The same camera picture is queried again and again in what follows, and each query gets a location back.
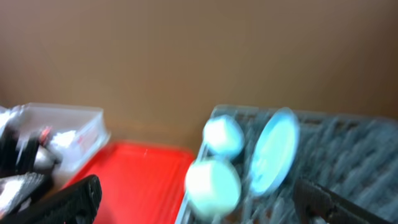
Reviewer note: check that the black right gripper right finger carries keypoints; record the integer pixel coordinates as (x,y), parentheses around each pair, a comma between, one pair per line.
(312,200)

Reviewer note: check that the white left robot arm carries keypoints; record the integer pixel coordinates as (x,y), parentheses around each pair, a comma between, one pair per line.
(42,148)

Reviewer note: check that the grey dishwasher rack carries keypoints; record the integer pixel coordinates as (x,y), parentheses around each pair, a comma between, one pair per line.
(353,156)

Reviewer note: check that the light blue bowl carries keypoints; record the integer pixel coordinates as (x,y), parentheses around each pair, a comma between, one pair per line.
(223,136)

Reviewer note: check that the black square bin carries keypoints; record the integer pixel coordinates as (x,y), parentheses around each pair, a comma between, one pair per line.
(17,190)

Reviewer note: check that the clear plastic bin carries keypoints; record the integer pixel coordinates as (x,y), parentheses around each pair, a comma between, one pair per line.
(91,132)

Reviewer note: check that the mint green bowl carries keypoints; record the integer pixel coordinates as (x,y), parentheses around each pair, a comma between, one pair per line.
(213,188)

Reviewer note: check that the red plastic tray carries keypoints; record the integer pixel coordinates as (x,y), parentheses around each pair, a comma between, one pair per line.
(141,183)

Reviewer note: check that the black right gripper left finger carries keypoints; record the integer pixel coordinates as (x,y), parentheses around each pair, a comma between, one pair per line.
(77,203)

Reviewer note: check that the light blue plate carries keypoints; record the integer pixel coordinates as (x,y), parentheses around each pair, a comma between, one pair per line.
(274,152)

